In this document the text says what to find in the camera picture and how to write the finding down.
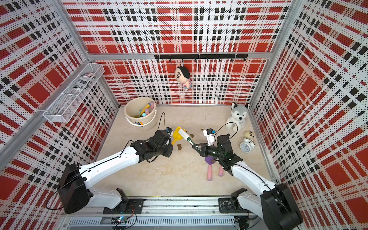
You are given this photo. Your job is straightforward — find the cartoon boy plush doll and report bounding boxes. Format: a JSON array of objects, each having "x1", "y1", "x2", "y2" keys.
[{"x1": 174, "y1": 66, "x2": 191, "y2": 90}]

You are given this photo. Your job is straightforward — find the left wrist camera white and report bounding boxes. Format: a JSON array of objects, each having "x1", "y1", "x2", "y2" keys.
[{"x1": 165, "y1": 127, "x2": 173, "y2": 136}]

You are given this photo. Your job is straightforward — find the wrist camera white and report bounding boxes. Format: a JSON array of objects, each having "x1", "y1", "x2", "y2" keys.
[
  {"x1": 165, "y1": 127, "x2": 173, "y2": 136},
  {"x1": 203, "y1": 128, "x2": 216, "y2": 146}
]

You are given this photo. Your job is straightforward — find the black hook rail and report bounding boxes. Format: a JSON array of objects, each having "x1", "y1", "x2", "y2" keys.
[{"x1": 154, "y1": 53, "x2": 248, "y2": 61}]

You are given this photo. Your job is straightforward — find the purple trowel pink handle back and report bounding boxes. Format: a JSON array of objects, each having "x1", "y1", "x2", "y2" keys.
[{"x1": 149, "y1": 101, "x2": 155, "y2": 112}]

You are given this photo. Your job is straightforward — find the purple pointed trowel rightmost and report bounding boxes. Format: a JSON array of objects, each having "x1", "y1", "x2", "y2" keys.
[{"x1": 218, "y1": 166, "x2": 224, "y2": 177}]

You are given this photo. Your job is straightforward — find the green white scrub brush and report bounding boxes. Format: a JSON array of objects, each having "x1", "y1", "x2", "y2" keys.
[{"x1": 178, "y1": 128, "x2": 195, "y2": 146}]

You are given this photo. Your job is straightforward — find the clear wall shelf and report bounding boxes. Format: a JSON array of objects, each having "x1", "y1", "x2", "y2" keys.
[{"x1": 43, "y1": 62, "x2": 104, "y2": 123}]

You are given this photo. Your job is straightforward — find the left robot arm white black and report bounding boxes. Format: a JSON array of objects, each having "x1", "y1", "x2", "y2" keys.
[{"x1": 57, "y1": 127, "x2": 173, "y2": 214}]

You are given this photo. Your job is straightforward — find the green pointed trowel yellow handle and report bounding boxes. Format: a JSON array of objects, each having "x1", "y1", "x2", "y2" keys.
[{"x1": 139, "y1": 103, "x2": 151, "y2": 117}]

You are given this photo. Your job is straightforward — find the purple pointed trowel pink handle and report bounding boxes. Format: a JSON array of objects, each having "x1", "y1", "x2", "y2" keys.
[{"x1": 205, "y1": 156, "x2": 216, "y2": 181}]

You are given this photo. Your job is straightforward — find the cream plastic bucket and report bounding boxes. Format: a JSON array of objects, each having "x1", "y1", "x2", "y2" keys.
[{"x1": 124, "y1": 97, "x2": 158, "y2": 130}]

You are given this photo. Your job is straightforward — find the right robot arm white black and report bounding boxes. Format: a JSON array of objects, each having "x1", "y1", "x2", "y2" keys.
[{"x1": 185, "y1": 134, "x2": 303, "y2": 230}]

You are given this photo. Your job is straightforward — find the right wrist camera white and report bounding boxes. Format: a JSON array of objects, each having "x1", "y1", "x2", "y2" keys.
[{"x1": 203, "y1": 128, "x2": 216, "y2": 146}]

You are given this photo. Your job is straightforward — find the skull alarm clock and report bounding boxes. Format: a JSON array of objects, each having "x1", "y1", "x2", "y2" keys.
[{"x1": 240, "y1": 131, "x2": 255, "y2": 153}]

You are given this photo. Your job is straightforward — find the husky plush toy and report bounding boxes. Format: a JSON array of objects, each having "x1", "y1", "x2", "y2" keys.
[{"x1": 225, "y1": 102, "x2": 250, "y2": 131}]

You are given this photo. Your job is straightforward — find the can on shelf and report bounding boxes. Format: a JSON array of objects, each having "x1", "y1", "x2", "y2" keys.
[{"x1": 73, "y1": 72, "x2": 94, "y2": 92}]

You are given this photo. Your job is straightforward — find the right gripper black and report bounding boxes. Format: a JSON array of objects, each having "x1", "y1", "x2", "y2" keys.
[{"x1": 193, "y1": 143, "x2": 224, "y2": 160}]

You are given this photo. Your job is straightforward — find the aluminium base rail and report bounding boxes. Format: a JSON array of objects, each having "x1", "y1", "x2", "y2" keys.
[{"x1": 58, "y1": 191, "x2": 302, "y2": 230}]

